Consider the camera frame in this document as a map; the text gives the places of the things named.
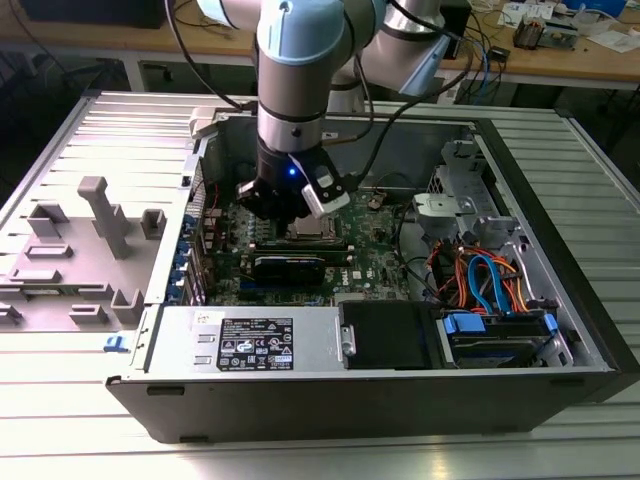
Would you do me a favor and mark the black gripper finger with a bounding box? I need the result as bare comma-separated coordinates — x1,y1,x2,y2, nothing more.
234,178,292,240

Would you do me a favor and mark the silver green CPU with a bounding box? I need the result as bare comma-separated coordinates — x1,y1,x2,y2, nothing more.
292,217,334,238

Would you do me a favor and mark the CPU socket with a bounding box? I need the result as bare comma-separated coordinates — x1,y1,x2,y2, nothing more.
282,212,347,246

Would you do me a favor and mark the black graphics card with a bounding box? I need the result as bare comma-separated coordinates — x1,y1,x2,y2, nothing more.
249,253,327,289

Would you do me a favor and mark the green motherboard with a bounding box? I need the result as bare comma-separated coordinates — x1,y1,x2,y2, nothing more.
199,187,416,307

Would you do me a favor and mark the long wooden desk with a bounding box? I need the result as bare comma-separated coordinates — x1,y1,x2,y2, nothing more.
0,0,640,94

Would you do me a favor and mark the silver power supply unit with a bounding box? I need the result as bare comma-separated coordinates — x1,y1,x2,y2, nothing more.
130,304,347,375

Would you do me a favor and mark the silver drive cage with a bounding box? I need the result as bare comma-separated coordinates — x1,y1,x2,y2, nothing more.
427,137,501,201

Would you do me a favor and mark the grey parts rack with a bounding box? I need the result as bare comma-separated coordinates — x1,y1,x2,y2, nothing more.
0,174,169,334

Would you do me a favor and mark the black PC case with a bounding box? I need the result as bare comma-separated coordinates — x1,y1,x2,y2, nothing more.
103,102,640,445

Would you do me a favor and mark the black equipment case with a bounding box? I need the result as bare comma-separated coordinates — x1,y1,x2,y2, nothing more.
19,0,169,30

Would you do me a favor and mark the hard disk in blue carrier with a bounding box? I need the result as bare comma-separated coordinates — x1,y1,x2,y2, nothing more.
439,310,559,370

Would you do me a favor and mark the small black tower box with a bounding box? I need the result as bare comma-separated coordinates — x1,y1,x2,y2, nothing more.
442,0,474,61

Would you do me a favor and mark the printed paper card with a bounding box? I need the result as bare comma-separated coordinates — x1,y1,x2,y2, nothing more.
499,1,531,27

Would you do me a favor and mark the copper coil device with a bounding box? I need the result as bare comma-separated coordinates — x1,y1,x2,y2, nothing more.
514,13,547,50

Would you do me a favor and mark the grey metal device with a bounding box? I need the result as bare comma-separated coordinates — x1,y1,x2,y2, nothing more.
542,17,592,50

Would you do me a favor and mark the white paper sheet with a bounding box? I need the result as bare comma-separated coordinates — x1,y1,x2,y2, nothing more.
584,28,640,55

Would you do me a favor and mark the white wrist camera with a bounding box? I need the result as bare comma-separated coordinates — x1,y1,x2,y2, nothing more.
299,152,352,219

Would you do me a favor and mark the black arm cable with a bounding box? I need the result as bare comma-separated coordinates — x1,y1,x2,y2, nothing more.
164,0,476,187

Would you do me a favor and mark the black looped fan cable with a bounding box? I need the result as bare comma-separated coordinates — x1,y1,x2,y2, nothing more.
366,171,420,210

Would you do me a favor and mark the black wire bundle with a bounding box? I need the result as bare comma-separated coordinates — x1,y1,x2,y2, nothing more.
394,202,444,305

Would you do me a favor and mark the silver metal bracket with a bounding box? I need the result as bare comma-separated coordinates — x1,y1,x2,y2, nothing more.
412,192,475,229

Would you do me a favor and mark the blue disk wire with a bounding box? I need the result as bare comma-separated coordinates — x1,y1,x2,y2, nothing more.
464,252,511,317

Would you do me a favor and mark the blue desk cable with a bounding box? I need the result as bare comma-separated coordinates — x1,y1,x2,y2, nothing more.
474,39,496,104

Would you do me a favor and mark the orange wire bundle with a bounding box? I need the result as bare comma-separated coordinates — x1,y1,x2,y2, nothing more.
429,239,529,315

